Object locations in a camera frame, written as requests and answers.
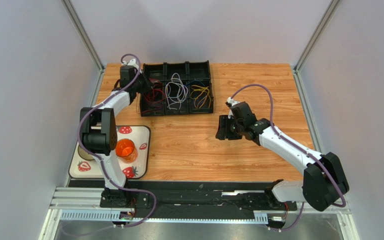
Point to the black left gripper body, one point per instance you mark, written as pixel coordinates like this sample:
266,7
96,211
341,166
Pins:
141,84

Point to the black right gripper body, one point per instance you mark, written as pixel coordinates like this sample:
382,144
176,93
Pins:
227,127

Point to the black compartment organizer box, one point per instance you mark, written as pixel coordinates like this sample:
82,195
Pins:
179,89

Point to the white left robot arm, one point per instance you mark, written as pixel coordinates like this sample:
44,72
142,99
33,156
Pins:
97,132

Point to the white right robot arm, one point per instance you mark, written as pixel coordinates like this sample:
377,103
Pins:
324,181

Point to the orange cup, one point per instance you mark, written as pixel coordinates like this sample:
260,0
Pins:
126,150

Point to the beige bowl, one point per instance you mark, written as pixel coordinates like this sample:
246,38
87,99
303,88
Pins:
82,154

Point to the strawberry print tray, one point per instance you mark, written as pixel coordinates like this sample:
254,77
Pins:
140,135

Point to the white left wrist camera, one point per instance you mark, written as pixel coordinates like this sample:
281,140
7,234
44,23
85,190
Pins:
133,62

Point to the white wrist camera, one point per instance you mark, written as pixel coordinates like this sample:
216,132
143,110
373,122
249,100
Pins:
230,102
133,62

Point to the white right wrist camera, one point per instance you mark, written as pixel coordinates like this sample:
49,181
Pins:
230,102

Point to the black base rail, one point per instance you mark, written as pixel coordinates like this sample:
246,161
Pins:
198,200

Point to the aluminium frame rail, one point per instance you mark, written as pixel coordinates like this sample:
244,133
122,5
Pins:
76,20

